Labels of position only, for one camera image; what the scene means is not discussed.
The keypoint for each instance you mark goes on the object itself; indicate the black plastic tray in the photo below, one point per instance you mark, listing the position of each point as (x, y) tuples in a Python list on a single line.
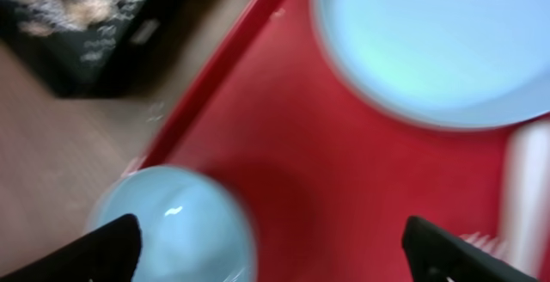
[(103, 61)]

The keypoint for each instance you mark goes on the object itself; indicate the white plastic spoon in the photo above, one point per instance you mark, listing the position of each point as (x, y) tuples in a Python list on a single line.
[(525, 205)]

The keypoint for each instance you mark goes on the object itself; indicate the white plastic fork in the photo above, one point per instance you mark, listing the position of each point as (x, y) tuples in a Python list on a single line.
[(493, 246)]

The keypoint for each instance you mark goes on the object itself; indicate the light blue bowl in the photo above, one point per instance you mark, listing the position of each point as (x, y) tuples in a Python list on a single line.
[(192, 228)]

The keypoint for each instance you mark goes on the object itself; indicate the light blue plate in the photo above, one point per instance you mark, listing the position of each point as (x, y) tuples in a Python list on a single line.
[(450, 64)]

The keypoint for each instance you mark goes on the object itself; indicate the red serving tray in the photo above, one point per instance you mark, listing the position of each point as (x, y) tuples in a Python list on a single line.
[(328, 179)]

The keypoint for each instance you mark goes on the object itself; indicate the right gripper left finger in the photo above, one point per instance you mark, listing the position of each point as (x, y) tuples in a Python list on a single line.
[(107, 254)]

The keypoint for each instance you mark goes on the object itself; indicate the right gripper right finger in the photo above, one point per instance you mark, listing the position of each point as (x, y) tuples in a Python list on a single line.
[(433, 254)]

